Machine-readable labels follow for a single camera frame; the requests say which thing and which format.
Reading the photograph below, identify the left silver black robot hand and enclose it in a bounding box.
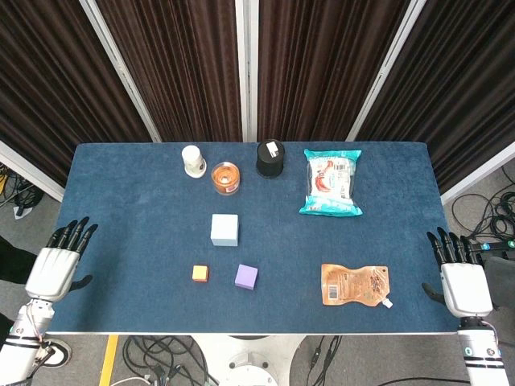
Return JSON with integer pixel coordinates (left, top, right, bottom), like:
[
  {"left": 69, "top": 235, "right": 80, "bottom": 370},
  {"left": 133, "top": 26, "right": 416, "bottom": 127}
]
[{"left": 25, "top": 216, "right": 99, "bottom": 302}]

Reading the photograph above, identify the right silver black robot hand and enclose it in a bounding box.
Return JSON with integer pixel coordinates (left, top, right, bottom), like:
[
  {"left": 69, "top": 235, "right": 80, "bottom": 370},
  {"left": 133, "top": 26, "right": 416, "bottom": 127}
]
[{"left": 421, "top": 227, "right": 494, "bottom": 319}]

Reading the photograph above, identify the purple foam cube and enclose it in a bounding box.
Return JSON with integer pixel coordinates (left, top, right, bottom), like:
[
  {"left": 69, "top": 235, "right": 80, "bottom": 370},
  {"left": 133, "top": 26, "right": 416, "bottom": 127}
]
[{"left": 234, "top": 264, "right": 259, "bottom": 290}]

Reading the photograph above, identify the black power strip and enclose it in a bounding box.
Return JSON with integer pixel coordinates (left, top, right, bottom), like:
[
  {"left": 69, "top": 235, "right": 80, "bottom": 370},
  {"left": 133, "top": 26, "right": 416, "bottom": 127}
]
[{"left": 476, "top": 239, "right": 515, "bottom": 253}]

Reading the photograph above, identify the blue table cloth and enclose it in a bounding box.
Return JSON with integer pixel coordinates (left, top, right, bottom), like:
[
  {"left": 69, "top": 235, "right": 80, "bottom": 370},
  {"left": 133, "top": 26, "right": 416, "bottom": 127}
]
[{"left": 44, "top": 142, "right": 462, "bottom": 335}]

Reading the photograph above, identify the orange spout pouch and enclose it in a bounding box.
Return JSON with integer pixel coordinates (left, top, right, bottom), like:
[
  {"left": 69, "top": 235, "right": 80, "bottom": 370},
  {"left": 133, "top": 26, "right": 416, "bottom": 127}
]
[{"left": 320, "top": 263, "right": 394, "bottom": 310}]

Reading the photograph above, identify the teal snack bag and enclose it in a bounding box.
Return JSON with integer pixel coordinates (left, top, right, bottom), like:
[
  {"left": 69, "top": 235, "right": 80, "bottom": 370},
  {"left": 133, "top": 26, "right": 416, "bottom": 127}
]
[{"left": 298, "top": 148, "right": 365, "bottom": 218}]

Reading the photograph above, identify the large light blue cube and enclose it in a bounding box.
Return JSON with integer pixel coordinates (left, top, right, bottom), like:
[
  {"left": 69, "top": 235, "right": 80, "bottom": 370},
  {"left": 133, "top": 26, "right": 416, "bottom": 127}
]
[{"left": 210, "top": 213, "right": 240, "bottom": 247}]

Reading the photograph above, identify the white floral paper cup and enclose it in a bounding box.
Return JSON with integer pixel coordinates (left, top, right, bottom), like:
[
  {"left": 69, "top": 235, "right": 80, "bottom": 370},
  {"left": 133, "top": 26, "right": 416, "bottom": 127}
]
[{"left": 180, "top": 145, "right": 208, "bottom": 179}]

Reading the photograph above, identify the dark pleated partition panel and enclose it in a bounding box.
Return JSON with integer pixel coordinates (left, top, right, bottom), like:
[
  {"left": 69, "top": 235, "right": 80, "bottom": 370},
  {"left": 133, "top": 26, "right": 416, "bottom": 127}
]
[
  {"left": 245, "top": 0, "right": 427, "bottom": 143},
  {"left": 348, "top": 0, "right": 515, "bottom": 204},
  {"left": 0, "top": 0, "right": 162, "bottom": 202},
  {"left": 80, "top": 0, "right": 247, "bottom": 143}
]

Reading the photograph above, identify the clear jar of orange toothpicks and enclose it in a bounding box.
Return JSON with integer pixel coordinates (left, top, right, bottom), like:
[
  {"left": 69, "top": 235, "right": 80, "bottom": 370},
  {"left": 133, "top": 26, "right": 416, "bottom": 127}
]
[{"left": 211, "top": 161, "right": 241, "bottom": 196}]

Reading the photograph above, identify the black mesh pen holder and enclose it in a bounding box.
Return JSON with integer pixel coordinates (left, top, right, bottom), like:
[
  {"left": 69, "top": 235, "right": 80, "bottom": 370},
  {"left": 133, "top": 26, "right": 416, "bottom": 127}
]
[{"left": 256, "top": 139, "right": 286, "bottom": 179}]

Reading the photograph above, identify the black floor cable bundle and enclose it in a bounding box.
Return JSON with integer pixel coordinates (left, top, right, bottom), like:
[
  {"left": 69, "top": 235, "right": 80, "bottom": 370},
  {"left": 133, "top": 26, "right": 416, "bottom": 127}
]
[
  {"left": 450, "top": 164, "right": 515, "bottom": 243},
  {"left": 120, "top": 335, "right": 220, "bottom": 386},
  {"left": 0, "top": 162, "right": 46, "bottom": 220}
]

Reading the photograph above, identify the white table frame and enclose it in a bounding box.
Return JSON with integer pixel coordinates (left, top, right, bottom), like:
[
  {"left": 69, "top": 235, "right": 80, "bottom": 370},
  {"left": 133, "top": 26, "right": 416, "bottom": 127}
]
[{"left": 46, "top": 331, "right": 460, "bottom": 337}]

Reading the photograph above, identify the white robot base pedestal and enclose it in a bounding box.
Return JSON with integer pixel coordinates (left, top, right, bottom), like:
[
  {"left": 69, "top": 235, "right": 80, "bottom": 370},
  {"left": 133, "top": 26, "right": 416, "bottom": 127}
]
[{"left": 192, "top": 334, "right": 307, "bottom": 386}]

